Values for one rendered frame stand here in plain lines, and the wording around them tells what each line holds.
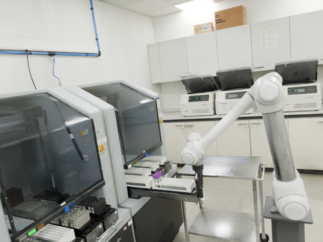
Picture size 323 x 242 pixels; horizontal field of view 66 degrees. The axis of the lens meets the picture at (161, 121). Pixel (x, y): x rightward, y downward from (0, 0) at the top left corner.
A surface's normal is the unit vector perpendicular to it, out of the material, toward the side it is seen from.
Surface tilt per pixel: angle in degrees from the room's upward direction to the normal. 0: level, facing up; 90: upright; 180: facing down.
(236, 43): 90
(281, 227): 90
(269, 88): 85
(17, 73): 90
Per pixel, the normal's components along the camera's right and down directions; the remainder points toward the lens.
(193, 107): -0.46, 0.21
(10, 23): 0.89, -0.04
